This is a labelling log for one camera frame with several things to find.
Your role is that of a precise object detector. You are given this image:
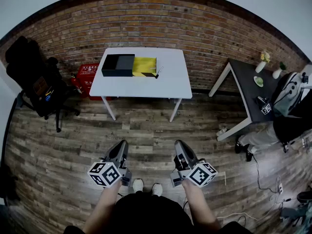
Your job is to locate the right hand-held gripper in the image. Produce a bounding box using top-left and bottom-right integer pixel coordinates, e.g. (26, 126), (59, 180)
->
(170, 140), (218, 188)

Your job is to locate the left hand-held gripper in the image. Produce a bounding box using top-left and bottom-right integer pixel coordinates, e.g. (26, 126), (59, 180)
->
(87, 139), (132, 188)

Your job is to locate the yellow box tray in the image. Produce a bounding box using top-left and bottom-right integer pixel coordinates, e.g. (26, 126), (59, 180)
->
(132, 57), (157, 78)

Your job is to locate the person's left forearm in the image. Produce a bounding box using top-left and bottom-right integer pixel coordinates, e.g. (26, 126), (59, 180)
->
(82, 179), (122, 234)

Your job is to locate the person's right forearm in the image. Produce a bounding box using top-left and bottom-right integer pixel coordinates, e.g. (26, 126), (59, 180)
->
(181, 178), (221, 231)

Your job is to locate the red fire equipment box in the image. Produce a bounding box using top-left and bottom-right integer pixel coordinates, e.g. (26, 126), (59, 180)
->
(77, 63), (113, 101)

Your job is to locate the black box lid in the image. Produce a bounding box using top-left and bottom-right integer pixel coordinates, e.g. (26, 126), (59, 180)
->
(101, 54), (136, 78)

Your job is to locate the black office chair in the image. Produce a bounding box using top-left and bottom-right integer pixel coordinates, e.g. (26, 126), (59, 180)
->
(5, 35), (80, 133)

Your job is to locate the person's left white shoe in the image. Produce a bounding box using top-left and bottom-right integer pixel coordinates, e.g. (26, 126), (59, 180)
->
(133, 178), (144, 194)

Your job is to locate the person's white shoe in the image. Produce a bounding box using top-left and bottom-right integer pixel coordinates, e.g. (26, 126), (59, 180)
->
(151, 183), (163, 197)
(133, 178), (144, 194)

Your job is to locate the person's right white shoe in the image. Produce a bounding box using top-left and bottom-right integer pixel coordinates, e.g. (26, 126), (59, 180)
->
(151, 183), (163, 197)

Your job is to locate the person's black clothing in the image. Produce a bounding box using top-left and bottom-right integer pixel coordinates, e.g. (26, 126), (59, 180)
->
(63, 193), (254, 234)

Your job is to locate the red fire extinguisher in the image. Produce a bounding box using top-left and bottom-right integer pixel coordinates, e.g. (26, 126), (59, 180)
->
(71, 73), (84, 94)

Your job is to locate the spare hand-held gripper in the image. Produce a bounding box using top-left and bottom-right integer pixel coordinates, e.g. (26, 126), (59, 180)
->
(255, 96), (273, 116)

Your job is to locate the white vase with yellow flowers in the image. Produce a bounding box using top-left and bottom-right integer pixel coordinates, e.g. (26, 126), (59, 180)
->
(255, 50), (271, 74)

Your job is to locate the white vase with green plant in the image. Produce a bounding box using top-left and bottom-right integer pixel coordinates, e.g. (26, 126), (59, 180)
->
(272, 61), (288, 79)

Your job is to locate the grey floor equipment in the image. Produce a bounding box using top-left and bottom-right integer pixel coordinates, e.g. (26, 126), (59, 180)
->
(280, 184), (312, 228)

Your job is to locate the black floor cable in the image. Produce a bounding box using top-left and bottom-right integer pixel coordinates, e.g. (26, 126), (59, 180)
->
(251, 155), (281, 193)

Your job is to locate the white floor cable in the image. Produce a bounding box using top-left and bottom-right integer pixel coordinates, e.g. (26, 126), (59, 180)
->
(216, 212), (259, 222)

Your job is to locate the dark table with white frame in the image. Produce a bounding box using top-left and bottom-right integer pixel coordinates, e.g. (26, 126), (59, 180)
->
(208, 58), (281, 141)

